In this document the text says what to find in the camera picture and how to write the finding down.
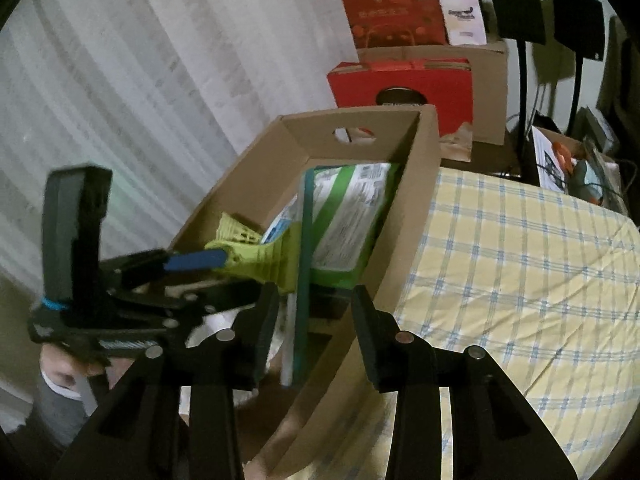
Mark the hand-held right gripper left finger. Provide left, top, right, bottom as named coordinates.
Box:
left=52, top=282, right=281, bottom=480

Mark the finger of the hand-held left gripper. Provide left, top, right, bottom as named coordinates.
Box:
left=115, top=282, right=261, bottom=319
left=100, top=247, right=228, bottom=291

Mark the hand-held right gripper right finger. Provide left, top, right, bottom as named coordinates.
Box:
left=350, top=284, right=578, bottom=480

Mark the large green plastic clip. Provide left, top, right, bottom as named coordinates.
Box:
left=204, top=220, right=303, bottom=296

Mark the teal folder with silver rail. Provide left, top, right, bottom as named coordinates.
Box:
left=280, top=166, right=316, bottom=388

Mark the brown cardboard tray box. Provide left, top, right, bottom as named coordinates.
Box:
left=167, top=104, right=442, bottom=480

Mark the green printed plastic packet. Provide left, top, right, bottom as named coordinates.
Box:
left=260, top=162, right=403, bottom=291

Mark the person's left forearm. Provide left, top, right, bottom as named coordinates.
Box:
left=27, top=382, right=93, bottom=451

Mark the person's left hand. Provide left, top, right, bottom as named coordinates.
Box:
left=39, top=344, right=108, bottom=391

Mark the yellow plaid tablecloth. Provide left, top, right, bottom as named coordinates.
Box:
left=300, top=167, right=640, bottom=480

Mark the white curtain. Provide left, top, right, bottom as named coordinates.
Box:
left=0, top=0, right=358, bottom=401

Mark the red carton box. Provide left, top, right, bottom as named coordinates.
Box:
left=326, top=57, right=475, bottom=163

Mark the white printed paper sheet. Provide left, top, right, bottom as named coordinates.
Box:
left=531, top=126, right=571, bottom=193

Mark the small orange object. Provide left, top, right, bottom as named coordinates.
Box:
left=552, top=140, right=576, bottom=171

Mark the small open cardboard box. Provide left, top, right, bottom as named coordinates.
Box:
left=531, top=125, right=623, bottom=201

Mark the grey teal box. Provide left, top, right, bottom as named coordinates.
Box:
left=580, top=106, right=621, bottom=156

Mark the red gift bag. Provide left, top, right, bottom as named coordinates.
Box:
left=334, top=0, right=448, bottom=51

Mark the white tissue pack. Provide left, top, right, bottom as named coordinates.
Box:
left=436, top=0, right=487, bottom=47

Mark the brown sofa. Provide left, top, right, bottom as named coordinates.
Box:
left=607, top=15, right=640, bottom=126

